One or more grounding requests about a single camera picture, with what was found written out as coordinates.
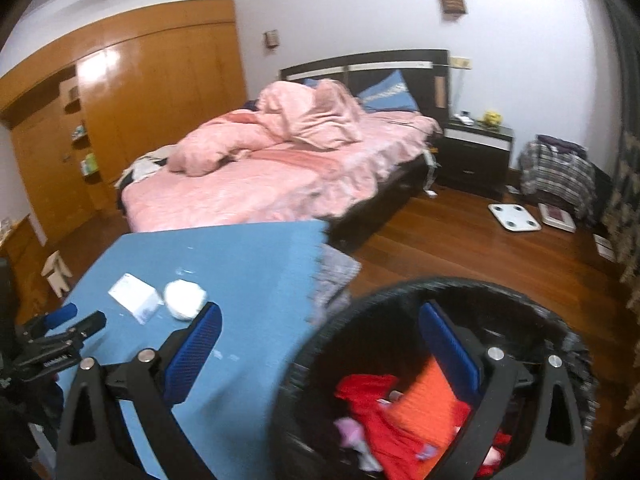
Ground wooden wardrobe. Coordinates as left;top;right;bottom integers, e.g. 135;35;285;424
0;0;249;248

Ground black bagged bin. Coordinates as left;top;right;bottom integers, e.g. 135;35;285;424
267;276;601;480

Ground orange knitted cloth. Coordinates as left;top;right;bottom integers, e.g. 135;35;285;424
387;357;473;478

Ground white and red scale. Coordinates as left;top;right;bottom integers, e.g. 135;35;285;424
537;202;577;233

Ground pile of clothes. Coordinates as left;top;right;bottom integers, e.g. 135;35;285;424
117;144;176;191

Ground plaid clothes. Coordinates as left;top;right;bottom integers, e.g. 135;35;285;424
517;135;598;221

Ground pink bed sheet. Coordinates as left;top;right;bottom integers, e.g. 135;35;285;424
120;110;443;233

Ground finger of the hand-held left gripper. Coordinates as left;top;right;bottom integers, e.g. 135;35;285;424
22;302;78;341
45;311;107;351

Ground pink pillow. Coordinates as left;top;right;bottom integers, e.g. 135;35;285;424
280;79;365;151

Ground wooden desk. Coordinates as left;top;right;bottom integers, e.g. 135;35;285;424
0;214;51;311

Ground grey rug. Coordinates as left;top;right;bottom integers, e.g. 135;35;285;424
307;242;362;326

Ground black nightstand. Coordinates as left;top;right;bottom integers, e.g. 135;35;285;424
437;115;515;200

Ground white bathroom scale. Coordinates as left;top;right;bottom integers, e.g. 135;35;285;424
488;202;542;232

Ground pink cloth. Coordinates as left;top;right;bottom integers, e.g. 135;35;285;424
334;417;366;453

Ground red cloth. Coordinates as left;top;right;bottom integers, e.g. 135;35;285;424
334;374;511;480

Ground blue pillow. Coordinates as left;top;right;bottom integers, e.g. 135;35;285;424
357;70;420;112

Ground white crumpled paper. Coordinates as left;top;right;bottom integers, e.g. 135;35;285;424
164;280;208;321

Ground small wooden stool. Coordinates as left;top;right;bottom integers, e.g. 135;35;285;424
41;250;73;297

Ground patterned curtain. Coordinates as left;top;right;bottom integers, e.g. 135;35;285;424
600;130;640;441

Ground white cardboard box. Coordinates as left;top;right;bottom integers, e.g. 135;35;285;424
108;273;165;325

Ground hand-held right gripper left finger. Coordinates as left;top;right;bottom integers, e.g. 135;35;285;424
54;301;223;480

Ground pink duvet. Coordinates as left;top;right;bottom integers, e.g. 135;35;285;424
167;81;321;177

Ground dark wooden bed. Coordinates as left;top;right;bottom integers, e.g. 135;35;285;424
117;49;451;253

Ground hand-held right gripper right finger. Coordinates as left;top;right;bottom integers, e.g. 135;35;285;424
419;300;586;480

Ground white flat packet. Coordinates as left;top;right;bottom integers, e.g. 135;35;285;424
593;234;616;261

